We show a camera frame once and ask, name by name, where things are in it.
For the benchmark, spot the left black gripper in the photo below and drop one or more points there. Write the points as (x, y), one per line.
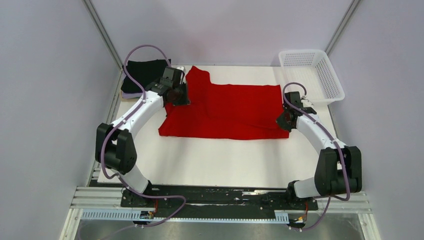
(184, 100)

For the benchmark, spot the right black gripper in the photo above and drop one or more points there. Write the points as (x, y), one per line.
(280, 121)

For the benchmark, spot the red t shirt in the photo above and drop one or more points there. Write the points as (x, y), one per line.
(225, 111)

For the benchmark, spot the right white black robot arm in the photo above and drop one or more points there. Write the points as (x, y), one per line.
(338, 171)

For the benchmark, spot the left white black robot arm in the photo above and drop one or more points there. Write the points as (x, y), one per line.
(115, 146)

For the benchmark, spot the folded black t shirt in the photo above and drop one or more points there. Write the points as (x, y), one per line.
(144, 72)

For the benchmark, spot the folded lavender t shirt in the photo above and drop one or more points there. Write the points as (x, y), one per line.
(130, 96)

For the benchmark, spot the white plastic basket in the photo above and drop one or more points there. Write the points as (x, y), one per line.
(313, 69)

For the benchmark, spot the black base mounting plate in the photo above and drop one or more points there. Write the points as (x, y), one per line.
(216, 201)

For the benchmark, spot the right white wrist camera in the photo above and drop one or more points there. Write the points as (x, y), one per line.
(306, 102)

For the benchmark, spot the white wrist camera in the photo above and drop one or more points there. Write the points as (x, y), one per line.
(306, 102)
(181, 68)

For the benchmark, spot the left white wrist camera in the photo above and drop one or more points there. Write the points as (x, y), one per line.
(181, 68)

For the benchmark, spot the white slotted cable duct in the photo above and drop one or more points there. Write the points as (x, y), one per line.
(143, 216)

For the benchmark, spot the aluminium frame rail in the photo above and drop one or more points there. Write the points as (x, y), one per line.
(110, 198)

